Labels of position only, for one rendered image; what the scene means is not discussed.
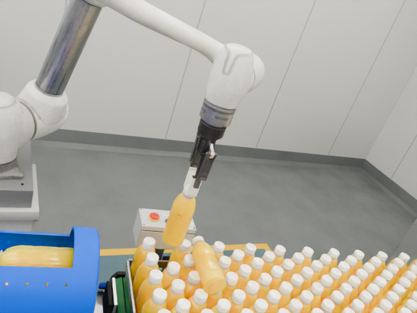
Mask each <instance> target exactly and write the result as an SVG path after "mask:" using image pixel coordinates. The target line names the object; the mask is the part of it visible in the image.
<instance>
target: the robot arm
mask: <svg viewBox="0 0 417 313"><path fill-rule="evenodd" d="M106 6H107V7H109V8H111V9H113V10H115V11H117V12H118V13H120V14H121V15H123V16H125V17H127V18H129V19H131V20H132V21H134V22H136V23H138V24H140V25H142V26H144V27H146V28H149V29H151V30H153V31H155V32H157V33H159V34H161V35H164V36H166V37H168V38H170V39H173V40H175V41H177V42H179V43H181V44H183V45H186V46H188V47H190V48H192V49H194V50H196V51H198V52H199V53H201V54H203V56H205V57H206V58H208V59H209V60H210V61H211V62H212V64H213V65H212V68H211V70H210V74H209V76H208V80H207V85H206V94H205V98H204V102H203V105H202V108H201V110H200V114H199V115H200V117H201V119H200V122H199V125H198V128H197V130H198V131H197V135H196V138H195V142H194V146H193V149H192V152H191V156H190V158H189V161H190V162H191V163H190V168H189V171H188V173H187V176H186V180H185V182H184V185H183V187H184V186H185V185H187V184H189V185H190V186H189V189H188V192H187V196H189V197H197V193H198V192H199V188H200V185H201V182H202V181H206V179H207V176H208V175H209V172H210V169H211V167H212V164H213V161H214V159H215V158H216V157H217V153H215V152H214V148H215V144H216V141H217V140H219V139H221V138H223V136H224V133H225V130H226V127H228V126H229V125H230V124H231V121H232V118H233V116H234V113H235V112H236V108H237V106H238V104H239V102H240V101H241V100H242V99H243V98H244V97H245V95H246V93H248V92H250V91H252V90H254V89H255V88H256V87H258V85H259V84H260V83H261V81H262V79H263V77H264V71H265V69H264V64H263V62H262V60H261V59H260V58H259V57H258V56H257V55H255V54H254V53H253V52H252V51H251V50H250V49H249V48H248V47H245V46H243V45H240V44H237V43H227V44H225V45H224V44H222V43H220V42H218V41H216V40H215V39H213V38H211V37H209V36H208V35H206V34H204V33H202V32H201V31H199V30H197V29H195V28H193V27H191V26H189V25H187V24H186V23H184V22H182V21H180V20H179V19H177V18H175V17H173V16H171V15H169V14H167V13H165V12H164V11H162V10H160V9H158V8H157V7H154V6H152V5H151V4H149V3H147V2H146V1H144V0H69V3H68V5H67V7H66V10H65V12H64V14H63V17H62V19H61V22H60V24H59V26H58V29H57V31H56V34H55V36H54V39H53V41H52V44H51V46H50V48H49V51H48V53H47V56H46V58H45V61H44V62H43V65H42V68H41V70H40V73H39V75H38V77H37V79H34V80H32V81H29V82H28V83H27V85H26V86H25V88H24V89H23V90H22V91H21V92H20V94H19V95H18V96H17V97H16V98H15V97H14V96H13V95H11V94H8V93H5V92H1V91H0V180H1V179H24V173H23V172H22V171H21V169H20V167H19V164H18V162H17V151H18V149H20V148H21V147H22V146H23V145H25V144H26V143H27V142H28V141H29V140H34V139H36V138H40V137H43V136H45V135H48V134H50V133H52V132H54V131H56V130H58V129H59V128H60V127H62V125H63V124H64V123H65V122H66V120H67V118H68V115H69V106H68V103H67V102H68V98H67V95H66V93H65V88H66V85H67V84H68V81H69V80H70V77H71V75H72V73H73V71H74V68H75V66H76V64H77V62H78V60H79V58H80V56H81V53H82V51H83V49H84V47H85V45H86V42H87V40H88V38H89V36H90V34H91V32H92V30H93V27H94V25H95V23H96V21H97V18H98V17H99V14H100V13H101V10H102V8H103V7H106Z"/></svg>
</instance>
